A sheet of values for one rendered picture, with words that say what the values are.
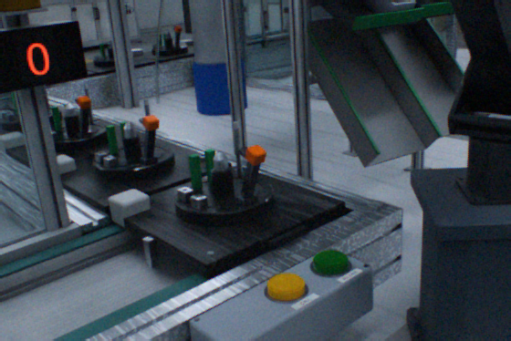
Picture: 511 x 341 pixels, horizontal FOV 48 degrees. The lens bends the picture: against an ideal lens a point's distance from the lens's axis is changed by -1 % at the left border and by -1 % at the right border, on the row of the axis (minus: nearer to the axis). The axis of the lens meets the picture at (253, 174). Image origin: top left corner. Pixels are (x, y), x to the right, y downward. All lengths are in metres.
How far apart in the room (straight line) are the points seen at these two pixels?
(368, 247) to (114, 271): 0.34
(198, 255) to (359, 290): 0.19
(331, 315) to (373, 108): 0.42
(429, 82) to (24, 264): 0.73
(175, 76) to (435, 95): 1.25
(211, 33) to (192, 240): 1.04
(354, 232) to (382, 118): 0.27
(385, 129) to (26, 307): 0.58
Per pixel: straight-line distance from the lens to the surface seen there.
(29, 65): 0.76
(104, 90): 2.01
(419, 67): 1.10
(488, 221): 0.57
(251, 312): 0.61
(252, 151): 0.73
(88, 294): 0.77
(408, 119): 0.98
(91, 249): 0.84
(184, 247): 0.72
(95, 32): 10.36
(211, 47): 1.71
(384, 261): 0.83
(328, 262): 0.66
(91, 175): 1.02
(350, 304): 0.67
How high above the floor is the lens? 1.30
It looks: 21 degrees down
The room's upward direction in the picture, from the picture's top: 4 degrees counter-clockwise
